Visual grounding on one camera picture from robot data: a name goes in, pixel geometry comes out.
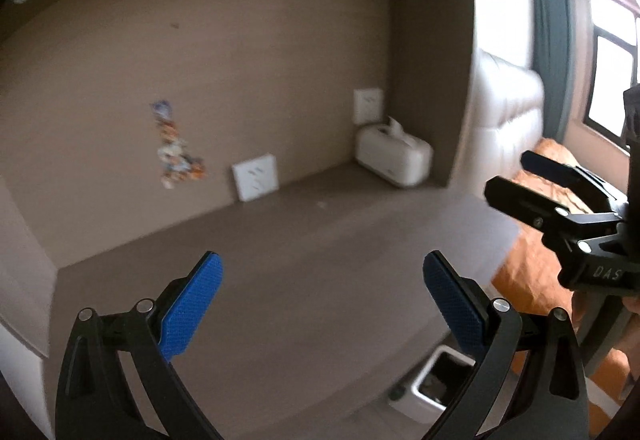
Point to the beige padded headboard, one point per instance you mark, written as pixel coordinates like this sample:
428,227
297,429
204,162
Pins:
505,120

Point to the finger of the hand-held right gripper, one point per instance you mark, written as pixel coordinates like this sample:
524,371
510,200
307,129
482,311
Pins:
520,200
547,167

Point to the colourful wall stickers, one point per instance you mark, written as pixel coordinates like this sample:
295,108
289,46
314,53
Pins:
175,155

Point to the white trash bin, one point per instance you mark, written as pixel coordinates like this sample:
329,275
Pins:
407,395

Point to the grey-green curtain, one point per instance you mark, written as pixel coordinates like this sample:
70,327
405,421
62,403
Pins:
550,35

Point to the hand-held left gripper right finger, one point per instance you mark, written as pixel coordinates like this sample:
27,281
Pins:
452,300

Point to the orange blanket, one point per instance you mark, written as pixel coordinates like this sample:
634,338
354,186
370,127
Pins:
530,260

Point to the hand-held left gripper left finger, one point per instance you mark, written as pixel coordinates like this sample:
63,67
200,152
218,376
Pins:
192,300

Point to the window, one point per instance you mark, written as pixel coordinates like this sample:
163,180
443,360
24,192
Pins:
612,70

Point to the white tissue box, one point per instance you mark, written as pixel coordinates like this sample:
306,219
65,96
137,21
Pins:
395,157

